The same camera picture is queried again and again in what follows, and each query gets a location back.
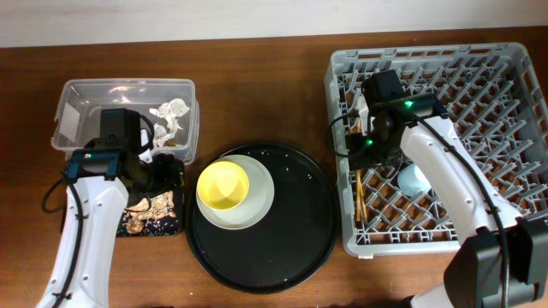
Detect clear plastic waste bin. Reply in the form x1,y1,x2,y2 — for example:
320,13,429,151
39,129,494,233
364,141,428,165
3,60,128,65
51,79,200,164

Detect food scraps and shells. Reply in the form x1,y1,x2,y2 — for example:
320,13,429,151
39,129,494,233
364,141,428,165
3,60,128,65
122,191,179,236

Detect blue plastic cup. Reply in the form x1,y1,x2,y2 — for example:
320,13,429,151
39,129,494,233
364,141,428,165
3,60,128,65
397,163,432,197

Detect white tissue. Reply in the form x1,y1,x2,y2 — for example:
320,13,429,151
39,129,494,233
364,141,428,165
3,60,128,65
152,123,173,147
149,98,190,129

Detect black rectangular tray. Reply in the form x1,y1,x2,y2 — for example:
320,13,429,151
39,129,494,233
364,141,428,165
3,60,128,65
60,158,187,239

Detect yellow bowl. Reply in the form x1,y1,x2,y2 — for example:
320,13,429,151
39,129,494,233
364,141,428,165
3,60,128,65
197,161,250,210

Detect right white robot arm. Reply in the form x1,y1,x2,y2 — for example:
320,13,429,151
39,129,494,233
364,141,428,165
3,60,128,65
351,70,547,308

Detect grey plate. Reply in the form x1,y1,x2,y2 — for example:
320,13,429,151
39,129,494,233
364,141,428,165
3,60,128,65
195,155,275,230

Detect grey dishwasher rack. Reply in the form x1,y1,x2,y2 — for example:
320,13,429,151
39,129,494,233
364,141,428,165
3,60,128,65
324,43,547,258

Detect wooden chopstick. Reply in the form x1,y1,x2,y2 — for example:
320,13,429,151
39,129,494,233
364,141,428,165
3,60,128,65
354,121,364,223
358,169,367,223

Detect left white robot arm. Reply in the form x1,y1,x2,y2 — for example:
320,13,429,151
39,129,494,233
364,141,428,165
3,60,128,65
39,109,184,307

